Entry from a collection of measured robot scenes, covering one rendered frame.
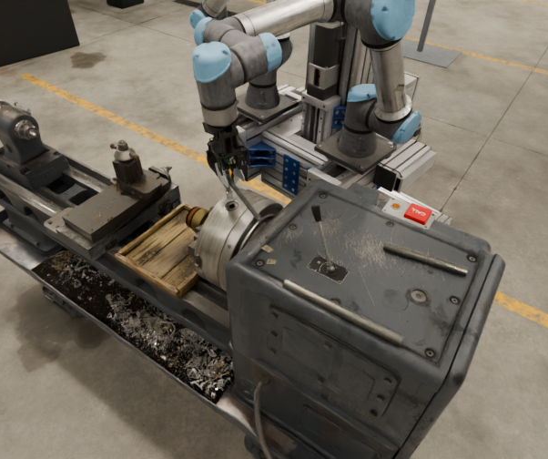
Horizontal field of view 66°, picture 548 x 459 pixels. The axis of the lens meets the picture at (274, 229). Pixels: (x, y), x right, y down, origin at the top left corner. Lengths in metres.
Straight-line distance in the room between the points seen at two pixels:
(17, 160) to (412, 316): 1.75
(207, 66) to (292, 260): 0.48
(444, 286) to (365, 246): 0.21
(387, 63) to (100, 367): 1.95
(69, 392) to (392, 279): 1.80
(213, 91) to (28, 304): 2.18
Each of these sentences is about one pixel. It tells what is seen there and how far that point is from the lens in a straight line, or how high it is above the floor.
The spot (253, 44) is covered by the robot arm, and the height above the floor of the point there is 1.70.
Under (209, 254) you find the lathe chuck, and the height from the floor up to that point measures 1.15.
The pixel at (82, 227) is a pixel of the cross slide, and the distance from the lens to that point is 1.65.
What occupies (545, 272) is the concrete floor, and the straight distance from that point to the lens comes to 3.21.
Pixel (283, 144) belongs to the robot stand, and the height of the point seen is 1.07.
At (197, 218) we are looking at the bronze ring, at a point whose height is 1.11.
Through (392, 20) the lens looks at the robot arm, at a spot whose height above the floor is 1.70.
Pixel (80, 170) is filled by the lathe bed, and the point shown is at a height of 0.84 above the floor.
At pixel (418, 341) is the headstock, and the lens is 0.95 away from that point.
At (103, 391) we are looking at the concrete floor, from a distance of 2.36.
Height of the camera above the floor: 2.02
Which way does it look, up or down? 44 degrees down
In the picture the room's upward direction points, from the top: 2 degrees clockwise
